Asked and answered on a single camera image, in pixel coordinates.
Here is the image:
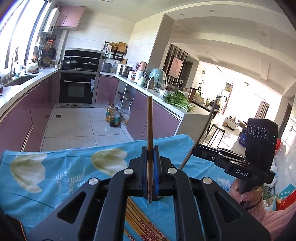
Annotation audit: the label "right hand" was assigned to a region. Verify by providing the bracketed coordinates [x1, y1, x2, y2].
[229, 179, 262, 208]

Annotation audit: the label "purple kitchen cabinets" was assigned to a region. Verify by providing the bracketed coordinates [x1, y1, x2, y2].
[0, 69, 182, 153]

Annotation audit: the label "black stove hood unit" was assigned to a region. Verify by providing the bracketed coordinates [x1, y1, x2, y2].
[62, 48, 102, 72]

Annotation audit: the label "pink kettle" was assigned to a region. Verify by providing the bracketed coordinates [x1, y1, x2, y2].
[137, 61, 147, 72]

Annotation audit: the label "mint green appliance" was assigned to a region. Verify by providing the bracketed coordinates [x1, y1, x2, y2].
[149, 68, 168, 89]

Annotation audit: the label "wooden chopstick floral end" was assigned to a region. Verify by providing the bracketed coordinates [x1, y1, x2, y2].
[147, 96, 154, 204]
[125, 197, 169, 241]

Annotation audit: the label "black bar stool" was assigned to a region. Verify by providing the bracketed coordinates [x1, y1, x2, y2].
[207, 123, 225, 147]

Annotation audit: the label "black wall dish rack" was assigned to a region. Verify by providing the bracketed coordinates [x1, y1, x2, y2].
[102, 41, 127, 61]

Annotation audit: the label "dark sauce bottle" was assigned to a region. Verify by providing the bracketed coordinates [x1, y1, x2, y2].
[109, 107, 120, 128]

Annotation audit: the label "wooden chopstick red end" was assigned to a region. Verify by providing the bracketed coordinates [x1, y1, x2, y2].
[124, 228, 136, 241]

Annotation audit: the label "steel cooking pot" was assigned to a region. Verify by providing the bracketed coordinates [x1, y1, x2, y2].
[119, 65, 132, 77]

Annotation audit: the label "green leafy vegetables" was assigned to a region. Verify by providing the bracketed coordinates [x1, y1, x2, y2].
[163, 91, 193, 112]

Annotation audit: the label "white water heater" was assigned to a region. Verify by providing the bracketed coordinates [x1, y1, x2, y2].
[43, 8, 60, 35]

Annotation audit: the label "black built-in oven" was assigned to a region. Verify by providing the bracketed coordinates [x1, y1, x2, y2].
[59, 71, 99, 108]

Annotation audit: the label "blue floral tablecloth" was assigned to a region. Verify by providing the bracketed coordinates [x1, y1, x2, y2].
[1, 135, 234, 240]

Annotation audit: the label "cooking oil bottle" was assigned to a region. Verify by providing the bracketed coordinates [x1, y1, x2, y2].
[105, 104, 114, 122]

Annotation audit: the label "pink sleeve forearm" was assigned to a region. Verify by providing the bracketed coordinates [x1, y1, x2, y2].
[248, 200, 295, 240]

